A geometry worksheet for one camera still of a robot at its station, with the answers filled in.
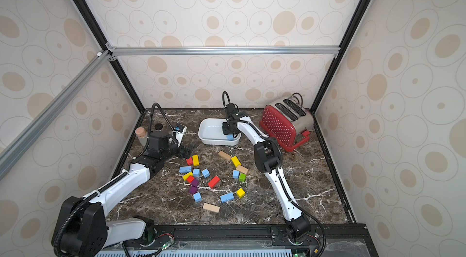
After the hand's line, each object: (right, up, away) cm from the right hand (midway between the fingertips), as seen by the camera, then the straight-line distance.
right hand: (235, 129), depth 109 cm
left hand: (-20, -4, -24) cm, 32 cm away
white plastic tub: (-15, -2, +1) cm, 15 cm away
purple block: (-19, -28, -23) cm, 41 cm away
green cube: (+4, -24, -20) cm, 31 cm away
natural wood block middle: (+4, -20, -18) cm, 27 cm away
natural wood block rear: (-6, -14, -10) cm, 18 cm away
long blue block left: (-25, -20, -17) cm, 36 cm away
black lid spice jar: (-41, +2, -11) cm, 43 cm away
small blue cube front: (-3, -4, -6) cm, 8 cm away
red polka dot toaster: (+27, +4, -19) cm, 33 cm away
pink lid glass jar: (-49, -3, -13) cm, 51 cm away
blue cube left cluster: (-14, -21, -19) cm, 32 cm away
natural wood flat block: (-10, -35, -28) cm, 46 cm away
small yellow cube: (+3, -29, -26) cm, 39 cm away
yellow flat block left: (-20, -16, -14) cm, 30 cm away
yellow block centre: (0, -17, -14) cm, 22 cm away
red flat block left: (-24, -17, -14) cm, 32 cm away
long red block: (-10, -26, -20) cm, 34 cm away
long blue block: (-3, -31, -26) cm, 40 cm away
